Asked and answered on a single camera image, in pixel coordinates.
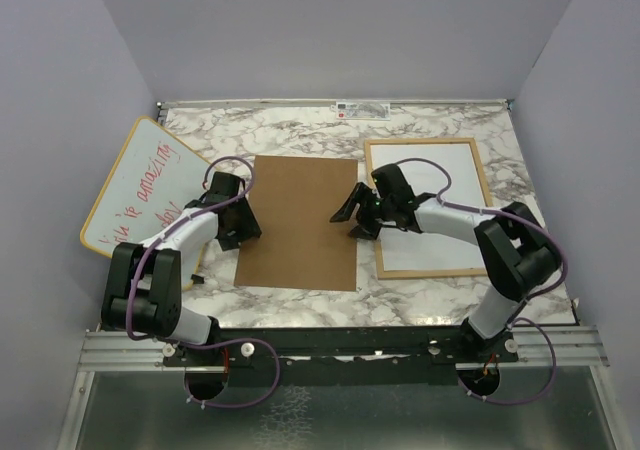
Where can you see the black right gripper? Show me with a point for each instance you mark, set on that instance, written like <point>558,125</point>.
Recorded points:
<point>365,229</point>

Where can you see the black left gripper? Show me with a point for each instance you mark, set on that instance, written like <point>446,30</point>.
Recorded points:
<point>249,229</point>

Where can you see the light wooden picture frame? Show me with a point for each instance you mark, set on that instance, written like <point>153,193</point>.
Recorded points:
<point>372,150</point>

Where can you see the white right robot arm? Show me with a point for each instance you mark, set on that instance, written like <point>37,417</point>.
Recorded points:
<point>521,258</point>

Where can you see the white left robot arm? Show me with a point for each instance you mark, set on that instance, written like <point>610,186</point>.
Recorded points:
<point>143,293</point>

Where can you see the white sticker label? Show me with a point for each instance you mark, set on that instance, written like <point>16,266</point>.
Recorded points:
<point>362,110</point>

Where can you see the yellow-rimmed whiteboard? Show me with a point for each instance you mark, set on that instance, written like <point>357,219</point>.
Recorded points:
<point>155,175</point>

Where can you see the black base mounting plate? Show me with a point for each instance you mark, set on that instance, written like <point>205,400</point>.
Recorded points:
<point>340,356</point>

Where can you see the aluminium back rail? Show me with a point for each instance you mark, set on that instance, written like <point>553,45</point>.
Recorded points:
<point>302,102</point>

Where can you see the aluminium rail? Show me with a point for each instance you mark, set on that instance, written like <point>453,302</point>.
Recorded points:
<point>302,102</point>
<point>561,345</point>

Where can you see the aluminium front rail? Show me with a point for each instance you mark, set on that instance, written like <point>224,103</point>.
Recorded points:
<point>561,345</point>

